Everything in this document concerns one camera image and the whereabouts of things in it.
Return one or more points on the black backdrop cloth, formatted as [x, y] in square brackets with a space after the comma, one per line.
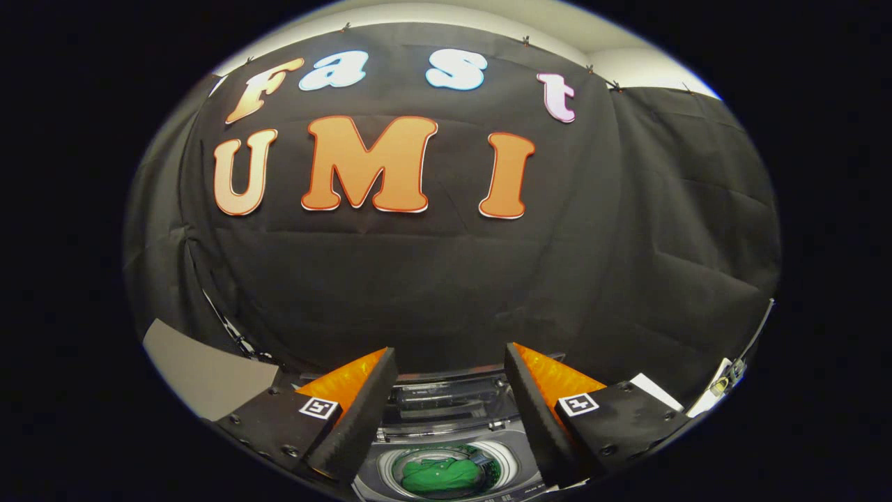
[453, 279]

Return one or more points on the green polo shirt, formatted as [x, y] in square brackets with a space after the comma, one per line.
[439, 477]

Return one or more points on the grey side table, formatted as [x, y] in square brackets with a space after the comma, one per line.
[202, 373]

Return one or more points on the tape roll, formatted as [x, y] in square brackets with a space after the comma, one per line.
[719, 387]

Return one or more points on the dark washing machine lid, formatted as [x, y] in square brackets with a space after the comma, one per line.
[446, 401]

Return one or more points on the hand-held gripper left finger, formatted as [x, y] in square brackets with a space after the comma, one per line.
[275, 425]

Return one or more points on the grey washing machine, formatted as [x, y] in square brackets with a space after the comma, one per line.
[380, 470]

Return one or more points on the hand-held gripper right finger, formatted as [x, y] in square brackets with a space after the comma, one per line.
[620, 422]

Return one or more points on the white shelf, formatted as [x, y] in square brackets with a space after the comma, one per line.
[700, 404]

